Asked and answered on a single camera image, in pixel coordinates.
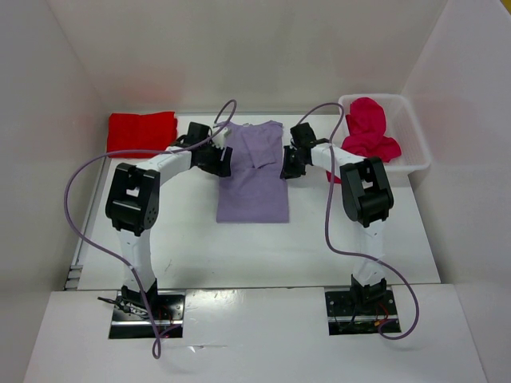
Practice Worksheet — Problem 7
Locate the white plastic basket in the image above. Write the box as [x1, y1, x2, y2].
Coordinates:
[339, 93, 431, 178]

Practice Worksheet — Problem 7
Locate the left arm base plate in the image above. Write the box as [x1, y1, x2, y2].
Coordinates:
[98, 290, 185, 340]

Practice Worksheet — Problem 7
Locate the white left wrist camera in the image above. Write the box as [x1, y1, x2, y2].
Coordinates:
[212, 127, 231, 148]

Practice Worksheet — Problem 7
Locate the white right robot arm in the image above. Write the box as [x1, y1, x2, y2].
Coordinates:
[280, 123, 394, 307]

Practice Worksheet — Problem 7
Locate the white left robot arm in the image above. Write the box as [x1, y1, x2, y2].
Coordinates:
[105, 122, 232, 307]

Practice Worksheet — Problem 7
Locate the magenta t shirt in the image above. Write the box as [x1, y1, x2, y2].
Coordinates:
[340, 97, 402, 164]

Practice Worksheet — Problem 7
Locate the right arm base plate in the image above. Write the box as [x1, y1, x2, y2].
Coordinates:
[324, 288, 401, 336]

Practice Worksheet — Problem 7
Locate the lilac t shirt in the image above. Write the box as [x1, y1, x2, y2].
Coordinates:
[216, 120, 289, 223]

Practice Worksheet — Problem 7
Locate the red t shirt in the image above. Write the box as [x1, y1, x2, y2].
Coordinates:
[106, 111, 177, 152]

